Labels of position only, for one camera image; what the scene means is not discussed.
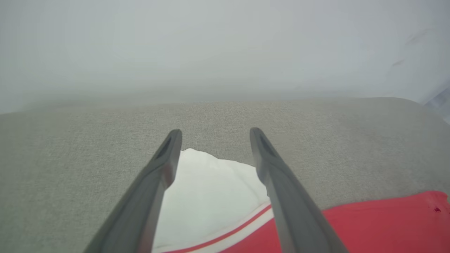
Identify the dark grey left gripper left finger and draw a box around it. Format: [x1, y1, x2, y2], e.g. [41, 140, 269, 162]
[84, 129, 182, 253]

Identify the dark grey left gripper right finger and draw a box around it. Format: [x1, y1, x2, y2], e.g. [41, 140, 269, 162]
[250, 127, 348, 253]

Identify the red and white shirt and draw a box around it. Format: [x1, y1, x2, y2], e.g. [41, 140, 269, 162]
[152, 148, 450, 253]

